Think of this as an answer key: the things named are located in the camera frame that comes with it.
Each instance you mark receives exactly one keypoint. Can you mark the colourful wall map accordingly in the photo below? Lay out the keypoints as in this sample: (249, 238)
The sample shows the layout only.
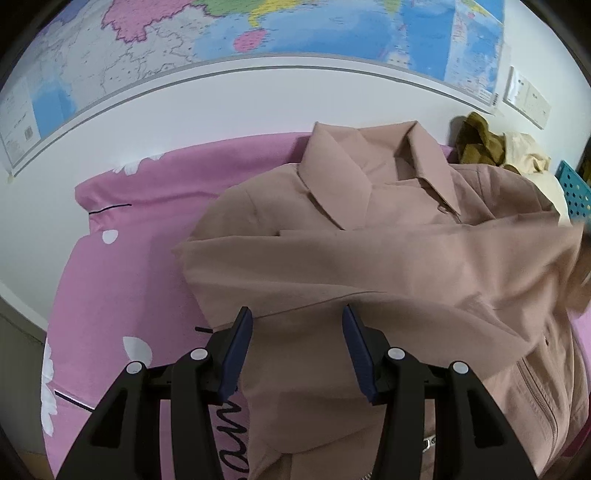
(93, 49)

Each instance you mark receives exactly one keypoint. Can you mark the dusty pink jacket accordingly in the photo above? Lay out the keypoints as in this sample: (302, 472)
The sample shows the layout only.
(450, 261)

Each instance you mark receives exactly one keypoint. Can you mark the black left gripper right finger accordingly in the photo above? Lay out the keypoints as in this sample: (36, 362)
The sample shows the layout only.
(446, 410)

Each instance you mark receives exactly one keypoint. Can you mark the pink floral bed sheet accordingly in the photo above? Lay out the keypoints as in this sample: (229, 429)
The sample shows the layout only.
(122, 297)

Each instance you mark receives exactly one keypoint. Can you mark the cream yellow garment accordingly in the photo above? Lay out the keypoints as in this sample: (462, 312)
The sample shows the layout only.
(524, 156)

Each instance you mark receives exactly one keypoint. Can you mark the olive green garment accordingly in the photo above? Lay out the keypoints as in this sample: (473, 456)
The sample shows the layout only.
(476, 144)

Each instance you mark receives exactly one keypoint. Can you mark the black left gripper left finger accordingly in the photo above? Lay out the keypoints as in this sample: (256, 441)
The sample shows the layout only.
(121, 438)

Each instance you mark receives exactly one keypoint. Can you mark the white wall socket panel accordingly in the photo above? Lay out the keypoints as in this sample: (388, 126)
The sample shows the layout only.
(525, 98)

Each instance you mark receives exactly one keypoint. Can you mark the blue perforated plastic basket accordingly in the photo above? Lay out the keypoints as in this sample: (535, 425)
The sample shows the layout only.
(576, 191)

